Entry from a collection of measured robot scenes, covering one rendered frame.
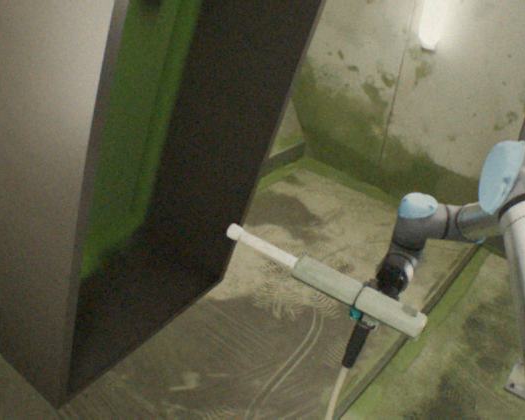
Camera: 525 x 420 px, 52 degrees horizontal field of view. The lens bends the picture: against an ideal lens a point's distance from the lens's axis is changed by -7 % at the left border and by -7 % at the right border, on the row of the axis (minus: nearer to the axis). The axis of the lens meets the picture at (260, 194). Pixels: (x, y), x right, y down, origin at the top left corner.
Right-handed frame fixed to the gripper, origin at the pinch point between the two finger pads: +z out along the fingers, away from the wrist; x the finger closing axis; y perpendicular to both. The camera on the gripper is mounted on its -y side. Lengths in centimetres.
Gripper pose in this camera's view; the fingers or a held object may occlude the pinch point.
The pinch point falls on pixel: (366, 315)
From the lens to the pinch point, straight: 125.5
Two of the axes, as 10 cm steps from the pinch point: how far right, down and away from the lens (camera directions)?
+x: -8.5, -4.1, 3.3
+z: -4.8, 3.4, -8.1
